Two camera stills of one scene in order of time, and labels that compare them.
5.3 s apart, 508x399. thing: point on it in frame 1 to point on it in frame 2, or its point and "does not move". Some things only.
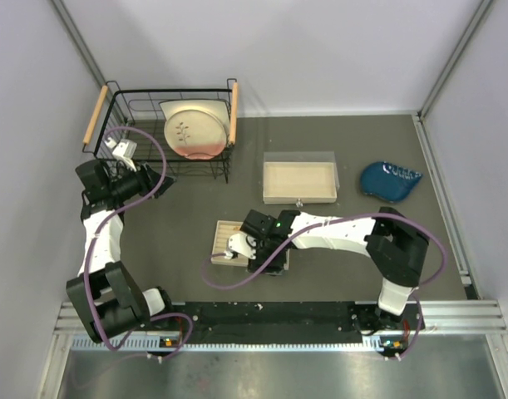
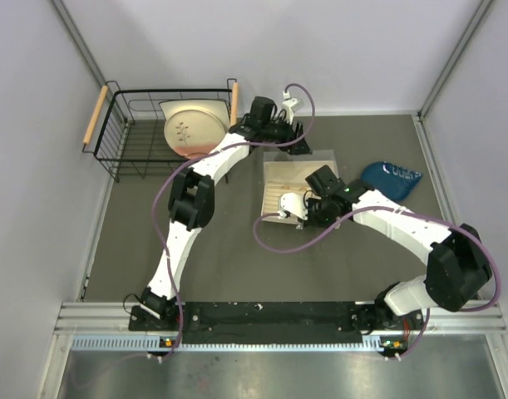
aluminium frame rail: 437,318 does not move
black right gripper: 276,267 to 311,221
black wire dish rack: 187,133 does not move
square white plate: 215,105 does not move
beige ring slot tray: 223,232 to 273,189
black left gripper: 147,180 to 291,135
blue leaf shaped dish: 388,181 does not move
